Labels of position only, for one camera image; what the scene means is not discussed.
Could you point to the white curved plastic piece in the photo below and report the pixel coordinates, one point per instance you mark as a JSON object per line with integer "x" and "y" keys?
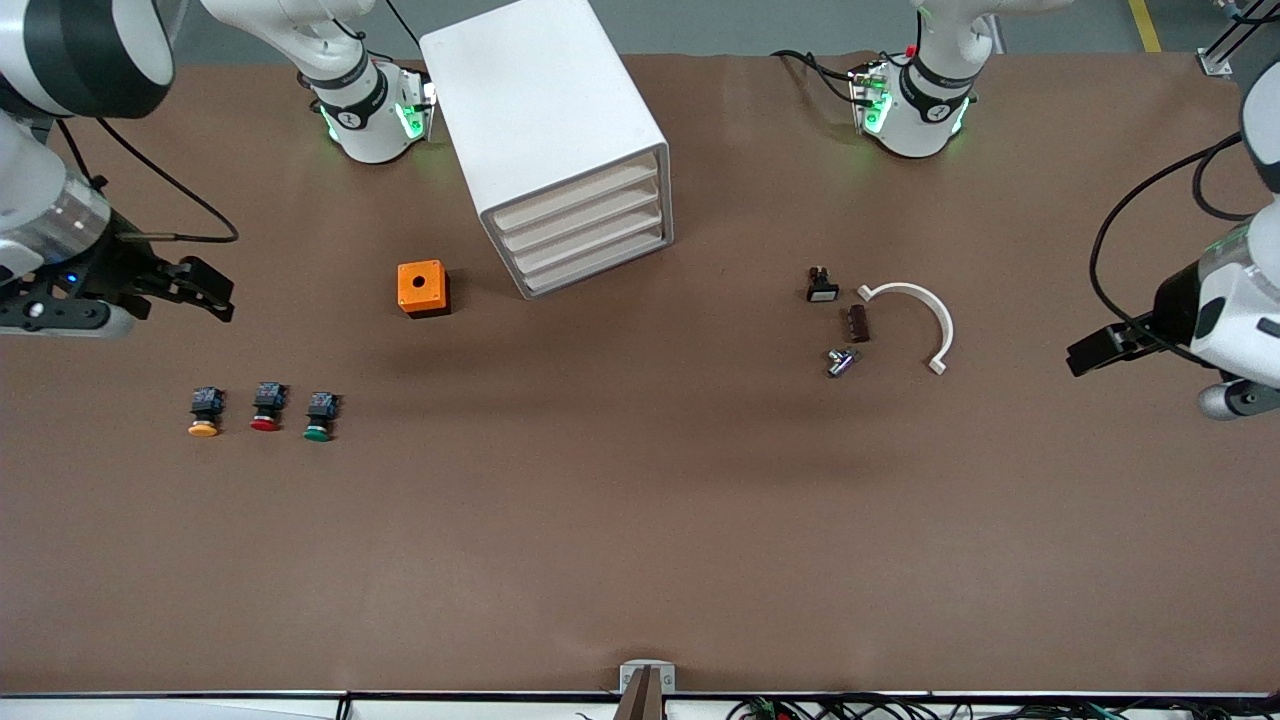
{"x": 940, "y": 320}

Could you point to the small black rectangular switch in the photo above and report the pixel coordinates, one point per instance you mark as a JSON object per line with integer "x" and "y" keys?
{"x": 822, "y": 290}

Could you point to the yellow mushroom push button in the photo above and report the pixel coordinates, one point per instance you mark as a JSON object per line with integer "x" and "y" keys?
{"x": 205, "y": 410}

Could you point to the brown terminal block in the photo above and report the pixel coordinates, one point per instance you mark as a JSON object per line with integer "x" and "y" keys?
{"x": 860, "y": 325}

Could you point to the metal table edge bracket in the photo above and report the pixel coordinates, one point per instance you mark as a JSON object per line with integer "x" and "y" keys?
{"x": 647, "y": 680}

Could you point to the aluminium frame post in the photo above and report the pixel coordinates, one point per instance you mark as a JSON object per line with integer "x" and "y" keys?
{"x": 1235, "y": 40}

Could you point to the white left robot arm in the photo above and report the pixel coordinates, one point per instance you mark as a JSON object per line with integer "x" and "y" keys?
{"x": 915, "y": 120}

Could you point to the white table edge rail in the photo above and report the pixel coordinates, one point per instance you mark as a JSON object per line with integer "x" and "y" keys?
{"x": 200, "y": 706}

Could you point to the orange button enclosure box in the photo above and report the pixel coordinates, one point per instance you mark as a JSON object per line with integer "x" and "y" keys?
{"x": 420, "y": 285}

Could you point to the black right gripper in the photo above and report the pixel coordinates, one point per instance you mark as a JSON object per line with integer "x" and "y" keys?
{"x": 113, "y": 268}

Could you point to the red mushroom push button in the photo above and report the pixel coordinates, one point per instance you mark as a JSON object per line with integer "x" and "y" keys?
{"x": 267, "y": 405}

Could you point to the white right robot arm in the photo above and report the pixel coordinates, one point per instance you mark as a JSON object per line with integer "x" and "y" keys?
{"x": 360, "y": 110}

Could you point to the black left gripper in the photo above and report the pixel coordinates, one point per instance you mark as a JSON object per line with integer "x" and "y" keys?
{"x": 1172, "y": 305}

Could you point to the green mushroom push button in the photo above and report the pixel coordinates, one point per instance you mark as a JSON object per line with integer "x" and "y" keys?
{"x": 320, "y": 415}

